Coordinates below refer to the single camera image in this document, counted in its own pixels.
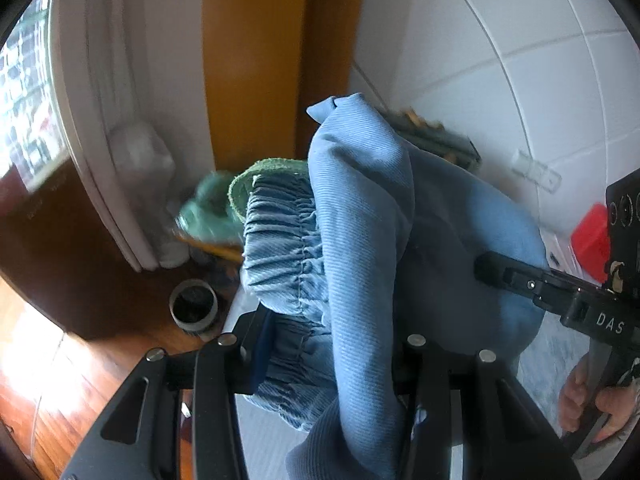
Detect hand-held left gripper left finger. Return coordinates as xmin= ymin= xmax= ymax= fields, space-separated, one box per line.
xmin=60 ymin=304 xmax=275 ymax=480

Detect black round pot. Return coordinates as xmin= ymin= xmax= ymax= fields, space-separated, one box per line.
xmin=169 ymin=280 xmax=220 ymax=337

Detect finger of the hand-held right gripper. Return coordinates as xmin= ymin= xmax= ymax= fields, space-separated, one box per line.
xmin=473 ymin=251 xmax=607 ymax=312

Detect window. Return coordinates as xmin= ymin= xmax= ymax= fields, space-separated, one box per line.
xmin=0 ymin=0 xmax=70 ymax=192

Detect black bag with tan handles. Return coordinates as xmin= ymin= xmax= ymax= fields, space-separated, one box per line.
xmin=380 ymin=107 xmax=482 ymax=171

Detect white wall socket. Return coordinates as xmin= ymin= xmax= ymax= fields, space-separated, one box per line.
xmin=512 ymin=150 xmax=561 ymax=192

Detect red plastic basket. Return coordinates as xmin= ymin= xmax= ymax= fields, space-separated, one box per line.
xmin=571 ymin=203 xmax=612 ymax=284

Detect green garment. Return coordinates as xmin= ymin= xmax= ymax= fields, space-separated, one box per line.
xmin=177 ymin=158 xmax=309 ymax=252

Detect person's right hand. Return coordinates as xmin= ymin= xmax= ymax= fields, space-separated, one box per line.
xmin=557 ymin=354 xmax=640 ymax=444

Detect white curtain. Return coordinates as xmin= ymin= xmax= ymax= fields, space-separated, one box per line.
xmin=47 ymin=0 xmax=213 ymax=272

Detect light blue pants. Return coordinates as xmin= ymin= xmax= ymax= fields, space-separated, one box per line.
xmin=240 ymin=92 xmax=547 ymax=480

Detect wooden door frame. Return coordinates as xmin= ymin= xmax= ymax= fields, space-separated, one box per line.
xmin=202 ymin=0 xmax=369 ymax=172

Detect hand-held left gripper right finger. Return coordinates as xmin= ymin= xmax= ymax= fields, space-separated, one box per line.
xmin=394 ymin=334 xmax=582 ymax=480

